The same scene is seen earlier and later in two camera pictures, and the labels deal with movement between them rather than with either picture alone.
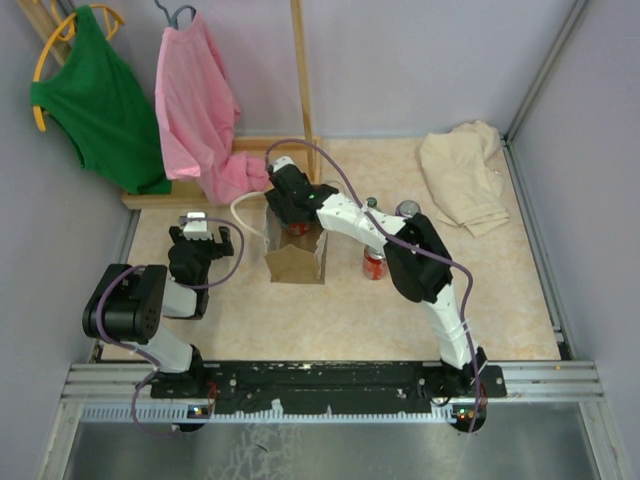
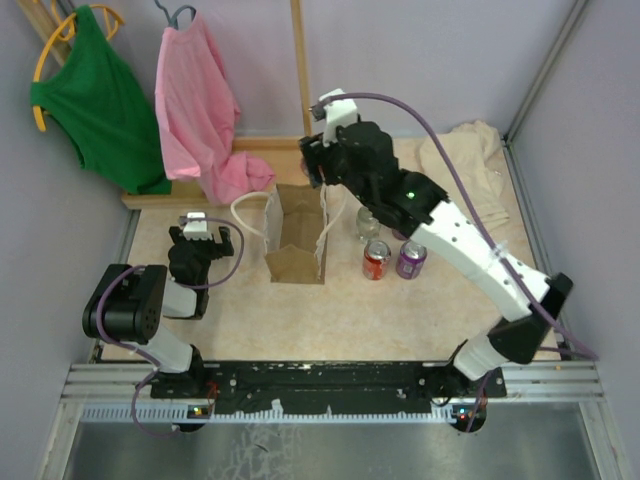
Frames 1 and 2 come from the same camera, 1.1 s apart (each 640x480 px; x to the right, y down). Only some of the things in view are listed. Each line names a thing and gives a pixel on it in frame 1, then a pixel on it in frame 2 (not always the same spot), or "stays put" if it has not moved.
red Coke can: (374, 264) stays put
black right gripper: (277, 204) to (317, 155)
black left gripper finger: (174, 232) stays put
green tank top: (96, 98) stays put
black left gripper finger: (225, 247) stays put
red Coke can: (299, 229) to (304, 166)
